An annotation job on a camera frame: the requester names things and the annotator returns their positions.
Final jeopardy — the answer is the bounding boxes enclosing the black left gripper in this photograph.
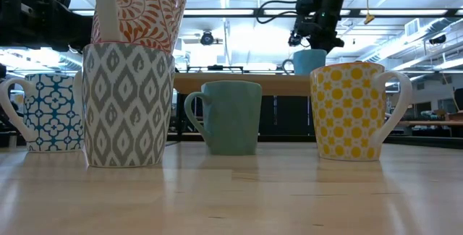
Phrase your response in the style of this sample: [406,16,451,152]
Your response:
[0,0,93,54]

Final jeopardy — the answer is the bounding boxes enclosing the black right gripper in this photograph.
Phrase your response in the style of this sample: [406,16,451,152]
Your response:
[293,0,354,54]

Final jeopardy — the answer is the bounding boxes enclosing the blue plain mug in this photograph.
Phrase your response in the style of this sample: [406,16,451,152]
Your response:
[281,48,328,76]

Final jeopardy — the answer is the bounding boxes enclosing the yellow dotted white mug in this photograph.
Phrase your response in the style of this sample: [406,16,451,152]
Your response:
[309,61,414,162]

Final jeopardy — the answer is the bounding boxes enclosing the orange leaf patterned white mug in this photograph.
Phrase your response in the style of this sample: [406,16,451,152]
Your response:
[90,0,188,54]

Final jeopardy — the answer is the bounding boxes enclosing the blue lattice patterned white mug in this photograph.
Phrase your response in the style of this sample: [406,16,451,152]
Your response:
[0,72,85,153]

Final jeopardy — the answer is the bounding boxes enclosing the grey diamond patterned white mug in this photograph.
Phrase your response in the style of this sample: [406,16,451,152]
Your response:
[81,41,177,168]

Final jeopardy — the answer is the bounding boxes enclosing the green faceted mug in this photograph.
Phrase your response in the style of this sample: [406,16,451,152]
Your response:
[183,80,263,156]

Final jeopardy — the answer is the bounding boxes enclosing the black bar with light strips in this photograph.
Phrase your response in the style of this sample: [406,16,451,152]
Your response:
[70,7,463,19]

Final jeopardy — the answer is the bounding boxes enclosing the black background cabinet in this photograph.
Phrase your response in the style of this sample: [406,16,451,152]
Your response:
[260,95,316,137]

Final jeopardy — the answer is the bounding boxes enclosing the wooden shelf with black legs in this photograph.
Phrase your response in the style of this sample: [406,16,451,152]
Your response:
[172,72,313,145]

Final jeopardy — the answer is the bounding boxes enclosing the black ceiling dome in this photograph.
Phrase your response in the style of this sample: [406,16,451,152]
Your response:
[428,33,447,46]

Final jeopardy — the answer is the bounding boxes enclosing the black round ceiling fixture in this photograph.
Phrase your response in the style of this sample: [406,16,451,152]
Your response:
[200,30,216,47]

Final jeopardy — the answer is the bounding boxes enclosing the wooden background desk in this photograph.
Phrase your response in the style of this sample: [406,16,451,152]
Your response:
[385,108,463,138]

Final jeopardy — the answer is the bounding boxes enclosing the black spotlight with cable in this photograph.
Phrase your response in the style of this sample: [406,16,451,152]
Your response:
[288,32,303,48]

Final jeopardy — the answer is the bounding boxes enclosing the yellow hanging cord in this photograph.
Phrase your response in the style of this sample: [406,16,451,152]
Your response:
[362,0,376,25]

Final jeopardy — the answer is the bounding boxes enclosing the silver ventilation duct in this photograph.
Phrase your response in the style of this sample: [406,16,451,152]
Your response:
[356,17,463,72]

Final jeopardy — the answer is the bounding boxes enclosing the black aluminium rig frame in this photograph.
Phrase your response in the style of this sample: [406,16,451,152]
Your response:
[0,129,463,150]

